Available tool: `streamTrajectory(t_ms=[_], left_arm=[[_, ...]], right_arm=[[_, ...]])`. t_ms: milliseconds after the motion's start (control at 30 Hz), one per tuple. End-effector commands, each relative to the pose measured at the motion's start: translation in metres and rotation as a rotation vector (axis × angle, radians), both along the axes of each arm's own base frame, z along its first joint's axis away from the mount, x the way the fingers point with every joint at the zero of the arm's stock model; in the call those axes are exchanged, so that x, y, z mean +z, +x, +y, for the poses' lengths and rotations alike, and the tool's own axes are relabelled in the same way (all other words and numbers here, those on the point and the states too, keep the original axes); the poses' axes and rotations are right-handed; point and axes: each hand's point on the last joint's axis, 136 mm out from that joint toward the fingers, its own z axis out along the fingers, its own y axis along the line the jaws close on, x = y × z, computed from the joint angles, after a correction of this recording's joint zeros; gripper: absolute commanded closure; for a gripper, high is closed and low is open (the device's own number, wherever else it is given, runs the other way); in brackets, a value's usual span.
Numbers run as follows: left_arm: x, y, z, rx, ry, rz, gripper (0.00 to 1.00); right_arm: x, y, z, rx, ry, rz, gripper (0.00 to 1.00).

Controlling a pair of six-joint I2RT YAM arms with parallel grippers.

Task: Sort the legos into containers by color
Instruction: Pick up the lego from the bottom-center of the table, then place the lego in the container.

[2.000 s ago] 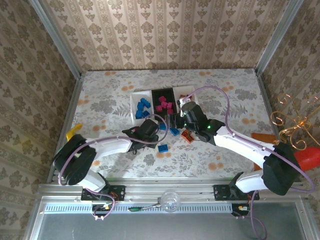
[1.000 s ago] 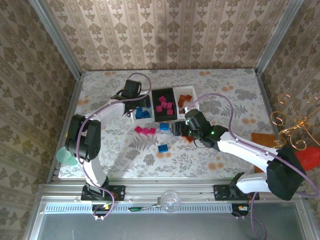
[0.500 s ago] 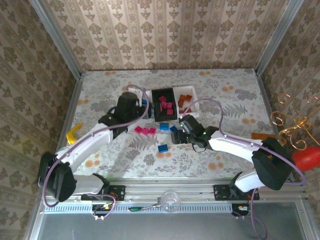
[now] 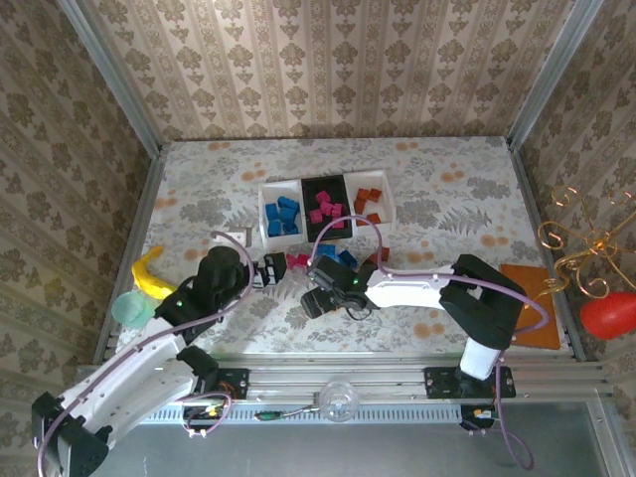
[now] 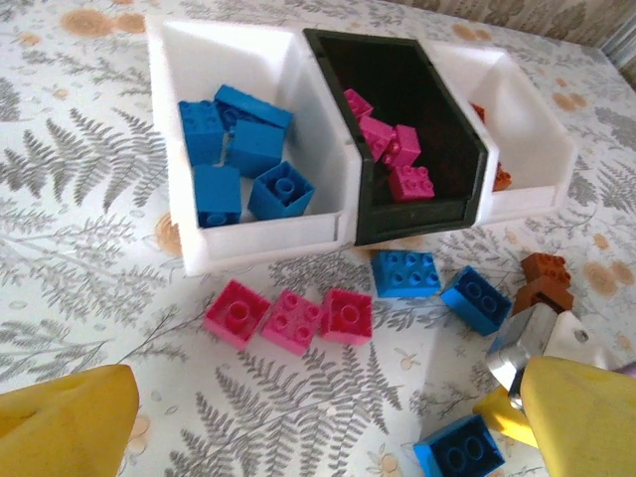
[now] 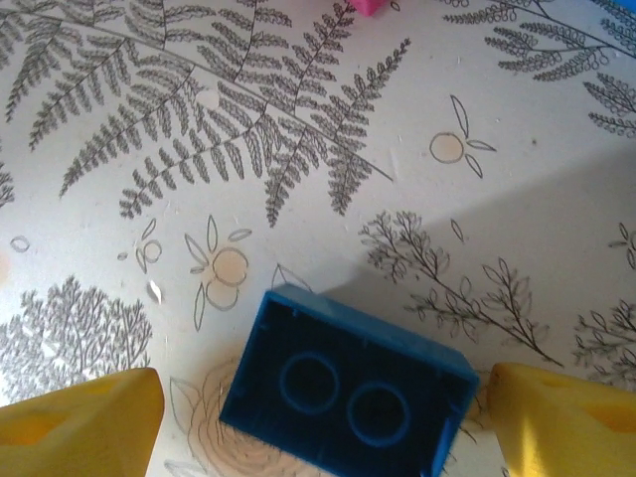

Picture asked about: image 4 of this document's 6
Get white plastic container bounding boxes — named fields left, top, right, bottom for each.
left=343, top=170, right=397, bottom=234
left=257, top=179, right=307, bottom=244

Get aluminium base beam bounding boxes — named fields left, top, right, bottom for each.
left=74, top=353, right=610, bottom=401

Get yellow banana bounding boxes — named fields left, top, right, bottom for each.
left=131, top=245, right=178, bottom=301

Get black plastic container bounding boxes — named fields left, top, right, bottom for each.
left=300, top=174, right=355, bottom=240

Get clear plastic dome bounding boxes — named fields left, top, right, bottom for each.
left=317, top=380, right=361, bottom=423

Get pale green cup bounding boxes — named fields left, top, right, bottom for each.
left=111, top=290, right=153, bottom=329

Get grey metal panel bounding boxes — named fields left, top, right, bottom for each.
left=49, top=390, right=636, bottom=477

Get orange flat board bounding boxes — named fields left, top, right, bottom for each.
left=499, top=262, right=561, bottom=350

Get red egg-shaped ball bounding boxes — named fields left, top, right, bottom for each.
left=578, top=291, right=636, bottom=342

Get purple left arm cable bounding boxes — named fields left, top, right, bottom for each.
left=37, top=230, right=255, bottom=477

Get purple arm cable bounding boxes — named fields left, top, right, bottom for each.
left=308, top=216, right=553, bottom=472
left=37, top=230, right=255, bottom=477

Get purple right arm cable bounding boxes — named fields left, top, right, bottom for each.
left=308, top=216, right=553, bottom=472

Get aluminium side rail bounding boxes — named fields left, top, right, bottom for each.
left=92, top=151, right=168, bottom=364
left=506, top=140, right=587, bottom=362

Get grey slotted cable duct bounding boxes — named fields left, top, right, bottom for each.
left=138, top=402, right=466, bottom=424

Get black cable connector box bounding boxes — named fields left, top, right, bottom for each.
left=460, top=404, right=504, bottom=431
left=182, top=404, right=231, bottom=421

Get aluminium corner post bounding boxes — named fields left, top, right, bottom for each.
left=505, top=0, right=606, bottom=150
left=57, top=0, right=164, bottom=156

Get gold wire ornament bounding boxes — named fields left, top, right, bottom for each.
left=538, top=185, right=636, bottom=299

